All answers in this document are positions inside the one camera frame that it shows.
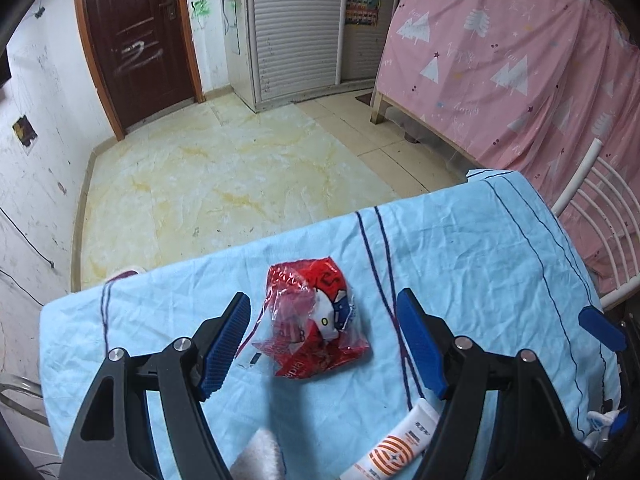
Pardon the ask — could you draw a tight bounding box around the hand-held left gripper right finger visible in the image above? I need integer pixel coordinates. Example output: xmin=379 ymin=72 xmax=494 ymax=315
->
xmin=396 ymin=288 xmax=601 ymax=480

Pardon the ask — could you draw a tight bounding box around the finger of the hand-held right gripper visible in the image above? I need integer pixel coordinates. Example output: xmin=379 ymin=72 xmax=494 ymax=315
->
xmin=578 ymin=305 xmax=627 ymax=353

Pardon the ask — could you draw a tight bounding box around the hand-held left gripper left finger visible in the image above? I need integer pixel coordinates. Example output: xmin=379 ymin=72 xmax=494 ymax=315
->
xmin=60 ymin=291 xmax=252 ymax=480

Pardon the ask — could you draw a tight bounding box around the white wrapper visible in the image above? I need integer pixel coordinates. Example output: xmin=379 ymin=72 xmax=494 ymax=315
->
xmin=586 ymin=409 xmax=621 ymax=442

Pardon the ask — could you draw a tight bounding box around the red snack packet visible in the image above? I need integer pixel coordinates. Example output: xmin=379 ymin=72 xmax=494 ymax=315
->
xmin=250 ymin=256 xmax=374 ymax=384

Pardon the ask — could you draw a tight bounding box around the light blue striped cloth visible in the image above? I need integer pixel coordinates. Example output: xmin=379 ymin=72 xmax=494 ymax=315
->
xmin=39 ymin=167 xmax=624 ymax=480

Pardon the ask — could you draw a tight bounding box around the white tube with orange print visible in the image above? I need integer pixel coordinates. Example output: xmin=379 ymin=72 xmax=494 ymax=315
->
xmin=340 ymin=400 xmax=442 ymax=480

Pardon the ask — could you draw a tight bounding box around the beige knit pompom hat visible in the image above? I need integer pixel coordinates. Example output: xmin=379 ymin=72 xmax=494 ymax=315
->
xmin=231 ymin=427 xmax=287 ymax=480

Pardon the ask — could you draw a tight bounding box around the red and white slipper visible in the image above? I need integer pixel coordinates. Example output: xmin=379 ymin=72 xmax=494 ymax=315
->
xmin=106 ymin=267 xmax=147 ymax=282

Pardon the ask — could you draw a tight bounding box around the white metal chair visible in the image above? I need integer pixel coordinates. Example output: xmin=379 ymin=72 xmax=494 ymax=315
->
xmin=550 ymin=139 xmax=640 ymax=312

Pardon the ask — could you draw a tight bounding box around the pink tree print bed curtain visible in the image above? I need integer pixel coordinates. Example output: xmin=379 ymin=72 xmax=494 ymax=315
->
xmin=375 ymin=0 xmax=640 ymax=297

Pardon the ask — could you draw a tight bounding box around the dark red door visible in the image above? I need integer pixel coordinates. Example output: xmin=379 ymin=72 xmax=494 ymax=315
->
xmin=74 ymin=0 xmax=204 ymax=142

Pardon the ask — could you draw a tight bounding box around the white louvered wardrobe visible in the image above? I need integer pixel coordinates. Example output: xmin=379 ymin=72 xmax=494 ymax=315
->
xmin=225 ymin=0 xmax=347 ymax=114

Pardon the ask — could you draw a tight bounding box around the metal stool frame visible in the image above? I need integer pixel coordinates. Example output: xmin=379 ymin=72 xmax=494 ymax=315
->
xmin=0 ymin=379 xmax=49 ymax=427

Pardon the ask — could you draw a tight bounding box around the black wall cable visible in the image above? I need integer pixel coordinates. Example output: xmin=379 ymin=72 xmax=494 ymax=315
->
xmin=0 ymin=207 xmax=57 ymax=307

